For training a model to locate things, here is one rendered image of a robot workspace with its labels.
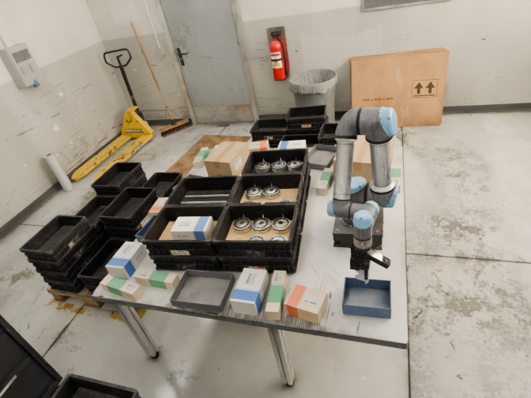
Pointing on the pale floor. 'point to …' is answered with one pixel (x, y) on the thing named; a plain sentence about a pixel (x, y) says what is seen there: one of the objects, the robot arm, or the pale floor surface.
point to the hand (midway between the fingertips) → (367, 280)
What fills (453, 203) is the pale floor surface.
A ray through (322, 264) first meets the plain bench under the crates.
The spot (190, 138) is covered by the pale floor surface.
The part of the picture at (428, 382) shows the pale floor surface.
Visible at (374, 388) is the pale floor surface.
